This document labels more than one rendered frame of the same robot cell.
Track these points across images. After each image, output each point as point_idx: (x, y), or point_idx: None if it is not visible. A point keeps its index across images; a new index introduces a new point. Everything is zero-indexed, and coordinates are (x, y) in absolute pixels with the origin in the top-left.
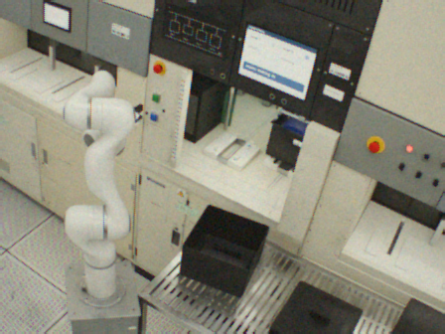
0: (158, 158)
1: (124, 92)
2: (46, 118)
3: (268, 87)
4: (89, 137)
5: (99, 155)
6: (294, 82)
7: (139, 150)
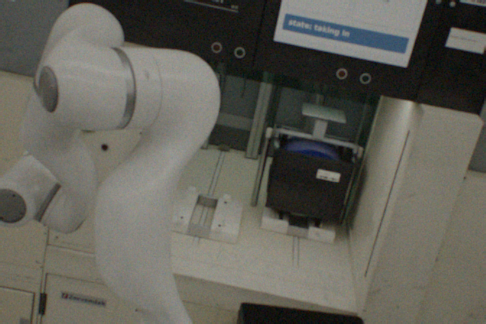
0: (90, 248)
1: (5, 124)
2: None
3: (335, 58)
4: (11, 197)
5: (155, 190)
6: (388, 35)
7: (43, 241)
